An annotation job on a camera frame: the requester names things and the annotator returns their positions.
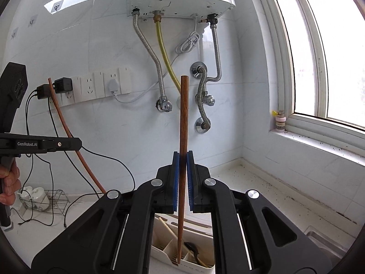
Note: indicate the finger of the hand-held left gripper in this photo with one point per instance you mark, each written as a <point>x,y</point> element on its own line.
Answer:
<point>57,144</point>

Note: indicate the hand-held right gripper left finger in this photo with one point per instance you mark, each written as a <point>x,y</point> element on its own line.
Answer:
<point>176,182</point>

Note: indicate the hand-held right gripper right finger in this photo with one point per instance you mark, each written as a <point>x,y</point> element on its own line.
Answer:
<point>189,182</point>

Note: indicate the dark brown wooden chopstick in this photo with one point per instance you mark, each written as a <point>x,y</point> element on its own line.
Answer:
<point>85,165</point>
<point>184,114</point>

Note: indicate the cream plastic utensil holder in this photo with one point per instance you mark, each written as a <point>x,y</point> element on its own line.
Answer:
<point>199,224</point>

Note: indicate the person's left hand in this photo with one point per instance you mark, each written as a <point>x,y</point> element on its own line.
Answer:
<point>11,185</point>

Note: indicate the black charger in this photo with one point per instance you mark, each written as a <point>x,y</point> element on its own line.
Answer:
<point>62,85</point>
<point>43,91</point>

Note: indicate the light bamboo chopstick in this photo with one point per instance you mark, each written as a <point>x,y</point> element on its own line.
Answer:
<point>166,228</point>

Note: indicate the chrome angle valve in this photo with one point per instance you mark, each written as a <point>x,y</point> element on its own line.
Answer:
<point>206,100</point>
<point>164,105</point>

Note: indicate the small bottle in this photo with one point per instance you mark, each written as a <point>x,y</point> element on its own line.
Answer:
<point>281,121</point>

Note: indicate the steel sink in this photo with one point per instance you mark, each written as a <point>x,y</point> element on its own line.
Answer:
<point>322,235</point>

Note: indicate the chrome wall flange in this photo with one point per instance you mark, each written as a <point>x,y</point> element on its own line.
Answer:
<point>201,127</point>
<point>196,68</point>

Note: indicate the clear adhesive wall hook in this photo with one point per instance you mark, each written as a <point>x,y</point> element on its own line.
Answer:
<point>32,22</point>
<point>57,6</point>
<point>14,33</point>

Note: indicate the white wall socket row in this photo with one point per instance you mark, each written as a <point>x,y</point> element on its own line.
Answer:
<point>91,87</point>

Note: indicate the white window frame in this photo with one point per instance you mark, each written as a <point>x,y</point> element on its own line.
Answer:
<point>313,120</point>

